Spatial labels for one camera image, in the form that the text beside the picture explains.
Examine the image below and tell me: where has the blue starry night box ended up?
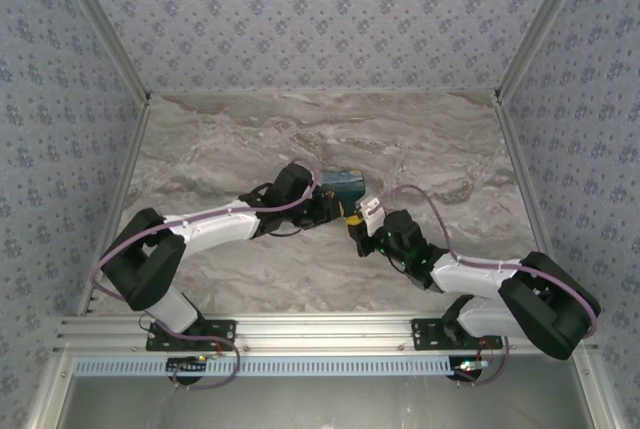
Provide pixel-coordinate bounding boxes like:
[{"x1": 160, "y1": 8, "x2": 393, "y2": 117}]
[{"x1": 319, "y1": 167, "x2": 367, "y2": 203}]

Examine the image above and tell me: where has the small circuit board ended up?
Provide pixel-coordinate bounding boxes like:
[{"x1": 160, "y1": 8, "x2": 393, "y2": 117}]
[
  {"x1": 166, "y1": 355, "x2": 209, "y2": 381},
  {"x1": 451, "y1": 355, "x2": 489, "y2": 381}
]

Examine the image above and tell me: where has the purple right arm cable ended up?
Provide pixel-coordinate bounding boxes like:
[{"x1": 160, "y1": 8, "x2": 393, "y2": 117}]
[{"x1": 372, "y1": 184, "x2": 603, "y2": 340}]

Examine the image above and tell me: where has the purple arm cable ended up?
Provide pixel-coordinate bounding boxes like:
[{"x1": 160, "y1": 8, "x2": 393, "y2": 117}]
[
  {"x1": 92, "y1": 157, "x2": 321, "y2": 330},
  {"x1": 372, "y1": 184, "x2": 603, "y2": 340}
]

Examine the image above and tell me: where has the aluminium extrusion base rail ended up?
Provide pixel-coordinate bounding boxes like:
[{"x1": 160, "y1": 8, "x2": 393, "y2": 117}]
[{"x1": 57, "y1": 312, "x2": 599, "y2": 354}]

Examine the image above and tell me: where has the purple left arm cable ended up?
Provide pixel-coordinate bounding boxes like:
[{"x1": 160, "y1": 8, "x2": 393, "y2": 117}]
[{"x1": 92, "y1": 157, "x2": 321, "y2": 330}]

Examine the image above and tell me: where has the slotted white cable duct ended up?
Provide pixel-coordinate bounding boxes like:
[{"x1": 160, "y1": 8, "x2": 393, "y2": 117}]
[{"x1": 73, "y1": 354, "x2": 484, "y2": 378}]

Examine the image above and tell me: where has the aluminium table side rail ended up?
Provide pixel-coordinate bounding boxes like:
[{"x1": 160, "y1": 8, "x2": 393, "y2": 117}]
[
  {"x1": 492, "y1": 91, "x2": 547, "y2": 258},
  {"x1": 77, "y1": 96, "x2": 154, "y2": 318}
]

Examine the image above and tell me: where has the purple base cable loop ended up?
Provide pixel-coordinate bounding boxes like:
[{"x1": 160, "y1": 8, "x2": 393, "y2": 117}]
[
  {"x1": 162, "y1": 332, "x2": 242, "y2": 391},
  {"x1": 455, "y1": 323, "x2": 510, "y2": 388}
]

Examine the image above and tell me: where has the aluminium frame corner post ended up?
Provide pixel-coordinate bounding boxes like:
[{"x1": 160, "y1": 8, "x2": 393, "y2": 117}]
[
  {"x1": 48, "y1": 0, "x2": 153, "y2": 106},
  {"x1": 493, "y1": 0, "x2": 597, "y2": 106}
]

